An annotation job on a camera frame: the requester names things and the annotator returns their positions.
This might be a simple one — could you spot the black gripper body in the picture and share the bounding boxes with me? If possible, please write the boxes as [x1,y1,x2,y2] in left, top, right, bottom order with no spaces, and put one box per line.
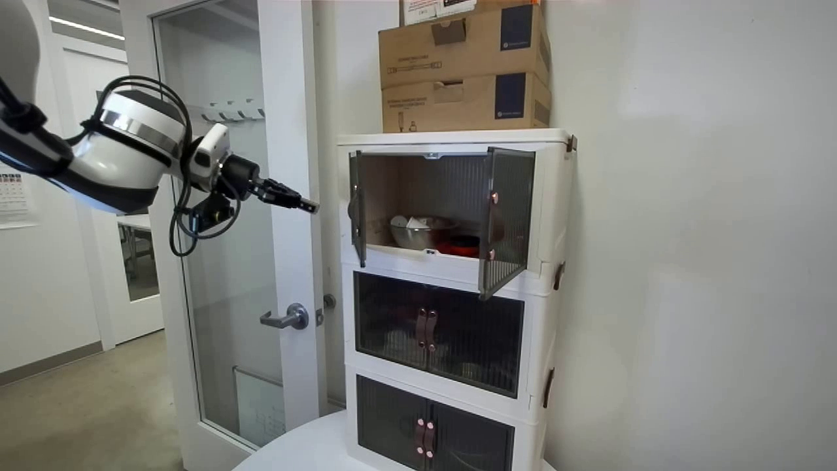
[216,155,264,202]

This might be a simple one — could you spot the tinted cabinet door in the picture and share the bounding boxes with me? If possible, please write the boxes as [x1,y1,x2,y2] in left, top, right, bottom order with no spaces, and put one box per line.
[354,374,428,468]
[477,143,536,299]
[345,151,368,270]
[423,400,519,471]
[423,291,525,400]
[350,270,428,365]

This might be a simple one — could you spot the red object in cabinet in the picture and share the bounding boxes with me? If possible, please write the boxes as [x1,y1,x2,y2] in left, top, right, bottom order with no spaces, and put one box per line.
[431,228,482,259]

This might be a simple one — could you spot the white stacked storage cabinet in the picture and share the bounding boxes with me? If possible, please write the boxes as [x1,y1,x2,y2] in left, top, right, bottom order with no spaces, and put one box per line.
[333,125,579,471]

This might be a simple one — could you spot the white coat hook rack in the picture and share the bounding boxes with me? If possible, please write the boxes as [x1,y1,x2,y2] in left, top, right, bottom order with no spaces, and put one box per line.
[198,100,266,125]

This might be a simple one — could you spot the white door with window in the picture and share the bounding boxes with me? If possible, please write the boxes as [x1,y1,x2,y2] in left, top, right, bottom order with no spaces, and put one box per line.
[48,37,167,354]

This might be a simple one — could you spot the white framed glass door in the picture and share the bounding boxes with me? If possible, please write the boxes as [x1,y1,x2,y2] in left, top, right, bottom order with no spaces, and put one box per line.
[118,0,333,471]

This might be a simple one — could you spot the brown cardboard box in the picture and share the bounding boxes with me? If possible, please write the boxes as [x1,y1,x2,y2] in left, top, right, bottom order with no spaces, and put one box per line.
[373,2,549,88]
[379,71,553,137]

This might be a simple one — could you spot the white labelled box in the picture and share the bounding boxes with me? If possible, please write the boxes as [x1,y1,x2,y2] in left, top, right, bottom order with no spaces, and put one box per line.
[398,0,478,30]

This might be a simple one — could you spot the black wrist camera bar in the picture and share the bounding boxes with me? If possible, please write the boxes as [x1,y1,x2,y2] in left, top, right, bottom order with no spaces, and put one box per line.
[185,191,235,236]

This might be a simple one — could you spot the silver door lever handle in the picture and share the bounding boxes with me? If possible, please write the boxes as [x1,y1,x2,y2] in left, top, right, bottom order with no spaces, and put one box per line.
[257,302,312,333]

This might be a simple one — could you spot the white paper wall sign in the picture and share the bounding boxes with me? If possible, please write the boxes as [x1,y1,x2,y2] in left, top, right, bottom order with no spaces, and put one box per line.
[0,164,36,230]

